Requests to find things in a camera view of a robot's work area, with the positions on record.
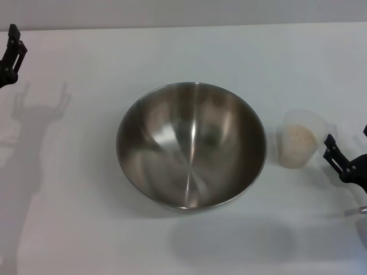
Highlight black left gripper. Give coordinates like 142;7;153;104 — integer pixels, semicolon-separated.
0;23;29;89

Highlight white rice grains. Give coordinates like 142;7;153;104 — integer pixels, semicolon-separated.
280;124;318;168

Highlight stainless steel mixing bowl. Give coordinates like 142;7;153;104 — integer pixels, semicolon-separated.
116;81;268;214

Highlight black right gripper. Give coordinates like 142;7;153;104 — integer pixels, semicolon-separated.
323;124;367;196

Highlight clear plastic measuring cup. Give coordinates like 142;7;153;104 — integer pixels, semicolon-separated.
275;108;339;169

